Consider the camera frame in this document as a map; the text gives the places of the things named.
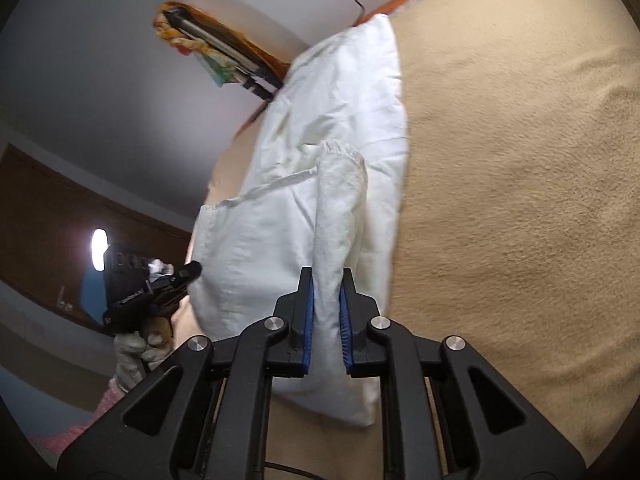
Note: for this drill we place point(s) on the white shirt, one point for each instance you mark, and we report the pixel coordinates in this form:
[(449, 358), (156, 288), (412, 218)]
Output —
[(340, 125)]

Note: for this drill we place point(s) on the orange patterned hanging cloth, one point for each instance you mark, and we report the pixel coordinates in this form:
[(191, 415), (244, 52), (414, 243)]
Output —
[(255, 50)]

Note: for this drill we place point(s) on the brown wooden wardrobe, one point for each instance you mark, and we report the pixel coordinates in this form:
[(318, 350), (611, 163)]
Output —
[(50, 220)]

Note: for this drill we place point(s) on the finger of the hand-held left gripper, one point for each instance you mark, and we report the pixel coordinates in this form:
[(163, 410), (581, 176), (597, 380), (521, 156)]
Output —
[(190, 271)]

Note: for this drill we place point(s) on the colourful floral scarf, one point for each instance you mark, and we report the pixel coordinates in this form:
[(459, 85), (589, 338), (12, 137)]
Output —
[(220, 67)]

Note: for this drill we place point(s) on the white desk lamp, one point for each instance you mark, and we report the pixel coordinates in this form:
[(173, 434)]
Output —
[(99, 247)]

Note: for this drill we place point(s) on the blue chair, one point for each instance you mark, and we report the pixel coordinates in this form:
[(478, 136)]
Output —
[(92, 295)]

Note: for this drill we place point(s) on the grey tripod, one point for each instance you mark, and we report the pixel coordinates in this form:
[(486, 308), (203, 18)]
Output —
[(225, 50)]

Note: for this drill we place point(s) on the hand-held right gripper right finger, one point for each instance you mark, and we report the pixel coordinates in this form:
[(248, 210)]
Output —
[(345, 335)]

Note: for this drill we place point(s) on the orange patterned bedsheet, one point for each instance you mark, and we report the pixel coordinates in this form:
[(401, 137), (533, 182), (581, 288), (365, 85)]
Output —
[(395, 4)]

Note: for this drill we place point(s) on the person's left hand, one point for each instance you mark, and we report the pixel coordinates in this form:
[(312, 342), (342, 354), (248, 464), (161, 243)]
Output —
[(132, 355)]

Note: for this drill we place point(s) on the beige blanket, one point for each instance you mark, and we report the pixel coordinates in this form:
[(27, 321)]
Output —
[(510, 200)]

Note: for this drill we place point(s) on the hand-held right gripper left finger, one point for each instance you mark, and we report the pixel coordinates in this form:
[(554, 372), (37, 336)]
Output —
[(308, 330)]

